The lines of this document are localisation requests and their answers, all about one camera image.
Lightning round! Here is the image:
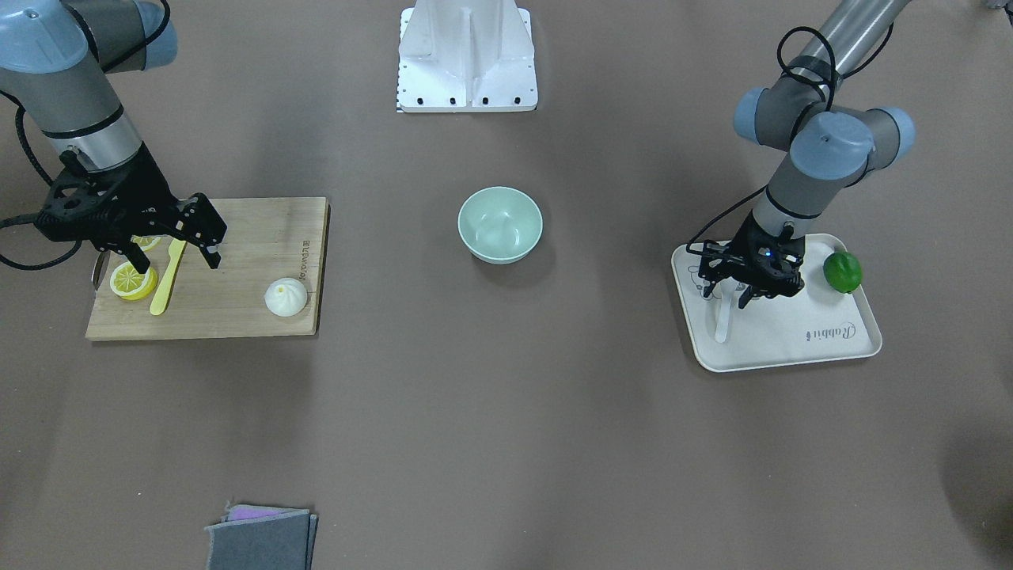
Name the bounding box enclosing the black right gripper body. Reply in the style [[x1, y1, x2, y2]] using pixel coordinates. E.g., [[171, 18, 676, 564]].
[[35, 144, 198, 253]]

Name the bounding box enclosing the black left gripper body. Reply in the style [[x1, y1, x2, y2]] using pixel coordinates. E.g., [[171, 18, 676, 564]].
[[698, 215, 806, 298]]

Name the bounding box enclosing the white ceramic spoon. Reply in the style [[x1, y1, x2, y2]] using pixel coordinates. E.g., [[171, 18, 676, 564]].
[[714, 287, 734, 344]]

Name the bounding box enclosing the white steamed bun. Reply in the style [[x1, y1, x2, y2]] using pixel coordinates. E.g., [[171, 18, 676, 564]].
[[264, 277, 309, 317]]

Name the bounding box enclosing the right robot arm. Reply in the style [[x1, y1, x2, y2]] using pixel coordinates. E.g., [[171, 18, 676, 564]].
[[1, 1, 227, 273]]

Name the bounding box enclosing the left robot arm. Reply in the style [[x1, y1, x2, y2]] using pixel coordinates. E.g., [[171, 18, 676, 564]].
[[695, 1, 916, 307]]

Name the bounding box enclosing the mint green bowl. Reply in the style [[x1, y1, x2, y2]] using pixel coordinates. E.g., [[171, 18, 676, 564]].
[[457, 185, 544, 264]]

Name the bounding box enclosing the yellow plastic knife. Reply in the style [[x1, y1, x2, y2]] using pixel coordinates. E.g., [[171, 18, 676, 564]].
[[150, 239, 188, 315]]

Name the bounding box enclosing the bamboo cutting board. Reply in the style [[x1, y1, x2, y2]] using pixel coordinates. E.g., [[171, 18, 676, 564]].
[[85, 197, 329, 340]]

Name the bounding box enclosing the green lime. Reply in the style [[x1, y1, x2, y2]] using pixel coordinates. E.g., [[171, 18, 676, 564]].
[[822, 250, 863, 295]]

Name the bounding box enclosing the cream rabbit serving tray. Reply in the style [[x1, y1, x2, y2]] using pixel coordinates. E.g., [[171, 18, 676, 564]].
[[670, 234, 882, 373]]

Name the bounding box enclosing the grey folded cloth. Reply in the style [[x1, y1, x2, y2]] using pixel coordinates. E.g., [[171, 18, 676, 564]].
[[205, 504, 318, 569]]

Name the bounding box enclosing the lemon slice near handle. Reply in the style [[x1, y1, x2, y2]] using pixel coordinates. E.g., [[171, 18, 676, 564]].
[[108, 262, 159, 302]]

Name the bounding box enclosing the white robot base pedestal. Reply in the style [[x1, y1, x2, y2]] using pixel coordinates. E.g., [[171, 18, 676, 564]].
[[396, 1, 539, 113]]

